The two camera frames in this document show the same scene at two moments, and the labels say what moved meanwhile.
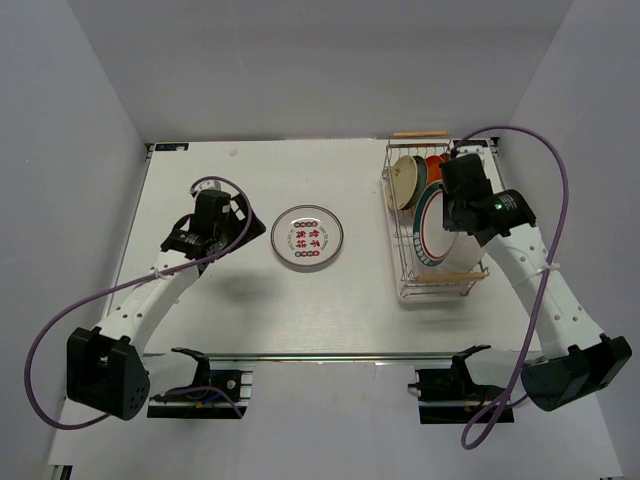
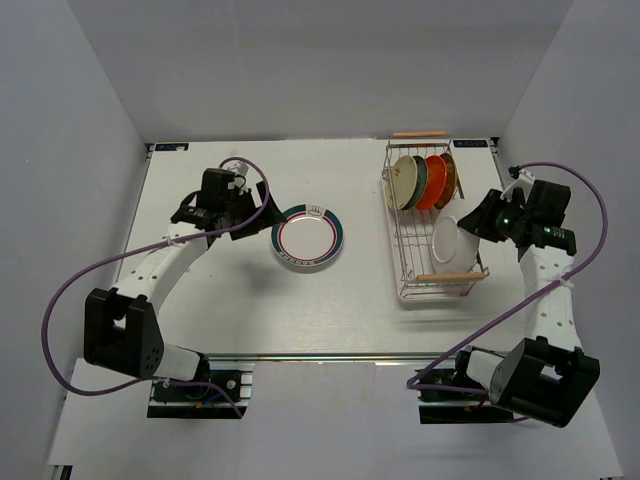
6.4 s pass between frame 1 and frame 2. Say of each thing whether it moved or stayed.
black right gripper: moved
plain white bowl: stayed
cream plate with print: stayed
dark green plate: stayed
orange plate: stayed
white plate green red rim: moved
